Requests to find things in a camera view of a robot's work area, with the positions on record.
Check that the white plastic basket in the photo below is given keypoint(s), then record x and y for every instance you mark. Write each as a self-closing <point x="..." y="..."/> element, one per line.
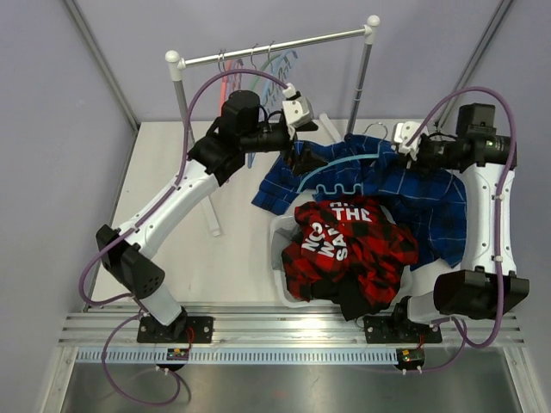
<point x="280" y="266"/>

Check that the blue plaid shirt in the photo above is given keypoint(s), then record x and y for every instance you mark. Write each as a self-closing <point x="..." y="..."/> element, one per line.
<point x="432" y="205"/>

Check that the black plain shirt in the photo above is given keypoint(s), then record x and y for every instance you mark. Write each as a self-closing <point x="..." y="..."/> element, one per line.
<point x="346" y="294"/>

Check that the aluminium rail base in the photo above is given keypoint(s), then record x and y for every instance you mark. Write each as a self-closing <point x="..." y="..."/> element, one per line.
<point x="238" y="335"/>

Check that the red black plaid shirt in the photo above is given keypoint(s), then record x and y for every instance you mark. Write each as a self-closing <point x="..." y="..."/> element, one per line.
<point x="348" y="249"/>

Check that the lilac hanger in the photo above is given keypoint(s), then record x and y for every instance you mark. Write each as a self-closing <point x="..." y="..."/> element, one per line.
<point x="236" y="78"/>

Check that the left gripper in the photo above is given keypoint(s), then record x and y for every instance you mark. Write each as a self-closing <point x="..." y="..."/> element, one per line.
<point x="306" y="160"/>

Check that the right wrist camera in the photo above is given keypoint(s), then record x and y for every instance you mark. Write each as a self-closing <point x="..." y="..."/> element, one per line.
<point x="406" y="139"/>

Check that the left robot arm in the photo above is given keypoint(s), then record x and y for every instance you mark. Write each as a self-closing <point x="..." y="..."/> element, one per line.
<point x="127" y="252"/>

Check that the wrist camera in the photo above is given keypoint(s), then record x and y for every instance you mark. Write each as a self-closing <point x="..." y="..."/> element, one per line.
<point x="406" y="139"/>
<point x="296" y="108"/>

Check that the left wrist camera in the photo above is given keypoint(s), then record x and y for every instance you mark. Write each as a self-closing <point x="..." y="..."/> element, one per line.
<point x="296" y="108"/>

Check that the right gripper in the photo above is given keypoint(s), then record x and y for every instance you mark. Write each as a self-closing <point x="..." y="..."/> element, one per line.
<point x="418" y="163"/>

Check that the pink hanger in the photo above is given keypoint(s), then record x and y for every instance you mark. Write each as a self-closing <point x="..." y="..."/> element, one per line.
<point x="226" y="82"/>

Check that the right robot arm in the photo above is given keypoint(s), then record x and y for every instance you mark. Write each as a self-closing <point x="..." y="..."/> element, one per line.
<point x="485" y="284"/>

